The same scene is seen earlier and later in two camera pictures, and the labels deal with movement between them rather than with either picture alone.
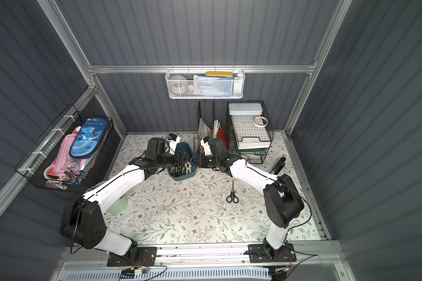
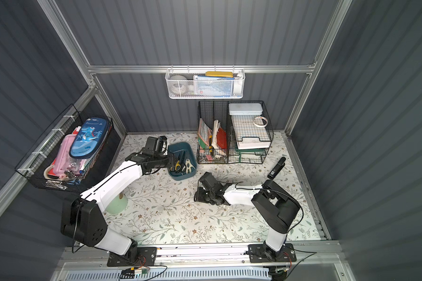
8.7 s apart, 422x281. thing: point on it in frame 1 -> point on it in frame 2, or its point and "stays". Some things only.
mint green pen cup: (119, 206) stays
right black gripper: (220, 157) -> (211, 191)
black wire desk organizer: (245, 126) stays
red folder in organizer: (221, 134) stays
